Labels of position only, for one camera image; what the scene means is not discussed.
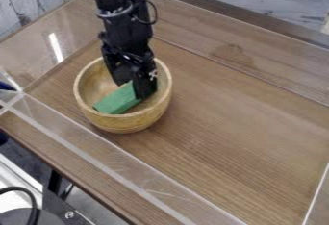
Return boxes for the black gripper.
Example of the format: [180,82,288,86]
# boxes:
[97,6,157,100]

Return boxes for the green rectangular block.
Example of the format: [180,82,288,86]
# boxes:
[92,82,141,114]

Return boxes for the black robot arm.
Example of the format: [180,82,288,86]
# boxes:
[93,0,157,99]

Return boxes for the brown wooden bowl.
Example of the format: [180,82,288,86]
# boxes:
[73,57,173,134]

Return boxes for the black table leg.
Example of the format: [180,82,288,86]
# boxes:
[48,170,62,195]

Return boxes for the clear acrylic tray wall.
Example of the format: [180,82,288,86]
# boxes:
[0,88,247,225]

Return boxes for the black cable loop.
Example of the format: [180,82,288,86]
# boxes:
[0,186,41,225]

